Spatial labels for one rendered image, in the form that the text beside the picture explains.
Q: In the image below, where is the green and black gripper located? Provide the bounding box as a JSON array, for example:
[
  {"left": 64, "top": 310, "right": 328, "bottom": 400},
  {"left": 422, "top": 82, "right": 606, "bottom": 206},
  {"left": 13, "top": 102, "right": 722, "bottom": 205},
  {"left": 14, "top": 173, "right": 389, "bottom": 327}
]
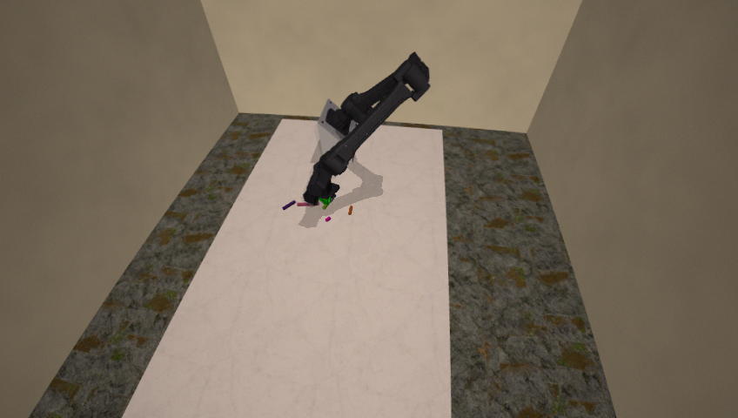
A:
[{"left": 319, "top": 181, "right": 339, "bottom": 205}]

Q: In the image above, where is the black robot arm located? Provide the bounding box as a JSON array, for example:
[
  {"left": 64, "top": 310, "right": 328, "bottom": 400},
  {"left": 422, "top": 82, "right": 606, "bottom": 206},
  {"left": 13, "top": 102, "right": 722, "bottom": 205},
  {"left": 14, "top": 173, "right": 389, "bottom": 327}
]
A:
[{"left": 303, "top": 52, "right": 430, "bottom": 206}]

